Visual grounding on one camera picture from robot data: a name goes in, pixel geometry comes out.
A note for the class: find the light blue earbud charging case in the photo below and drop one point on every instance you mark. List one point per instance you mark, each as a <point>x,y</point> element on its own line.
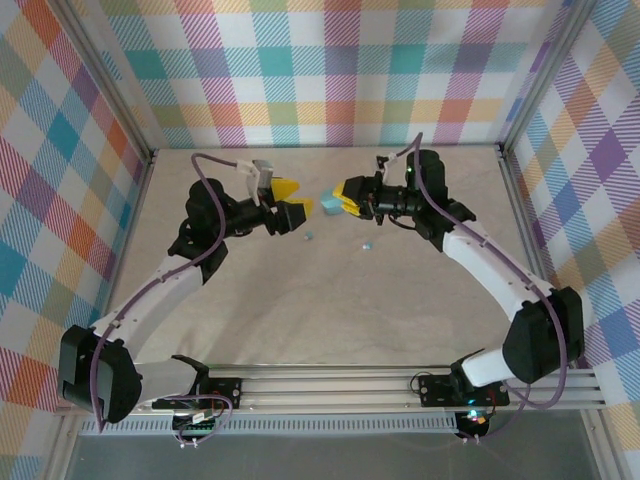
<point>327,202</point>

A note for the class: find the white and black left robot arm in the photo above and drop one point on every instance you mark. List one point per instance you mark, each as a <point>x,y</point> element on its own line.
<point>150,295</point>

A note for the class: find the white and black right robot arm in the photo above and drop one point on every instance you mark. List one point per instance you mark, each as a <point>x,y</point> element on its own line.
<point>490,270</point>

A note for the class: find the green terminal circuit board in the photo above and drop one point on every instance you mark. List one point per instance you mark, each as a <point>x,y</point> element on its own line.
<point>197,425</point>

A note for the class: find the small circuit board with LED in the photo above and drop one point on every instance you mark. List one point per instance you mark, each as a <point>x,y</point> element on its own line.
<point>472,417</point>

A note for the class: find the grey metal shelf plate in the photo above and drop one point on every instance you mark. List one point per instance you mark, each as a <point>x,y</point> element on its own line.
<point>325,460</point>

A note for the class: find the aluminium frame side rail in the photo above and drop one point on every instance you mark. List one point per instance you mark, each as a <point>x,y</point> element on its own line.
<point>125,250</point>
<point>534,250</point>

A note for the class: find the aluminium frame post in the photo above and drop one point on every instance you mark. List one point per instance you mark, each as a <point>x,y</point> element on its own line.
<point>111,82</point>
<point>542,75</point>

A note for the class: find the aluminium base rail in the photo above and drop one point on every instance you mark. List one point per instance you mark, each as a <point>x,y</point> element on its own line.
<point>325,387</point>

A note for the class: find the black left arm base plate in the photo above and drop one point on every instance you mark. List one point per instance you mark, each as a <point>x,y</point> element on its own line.
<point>225,392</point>

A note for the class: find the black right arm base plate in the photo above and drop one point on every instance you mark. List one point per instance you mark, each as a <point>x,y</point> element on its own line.
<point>435,390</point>

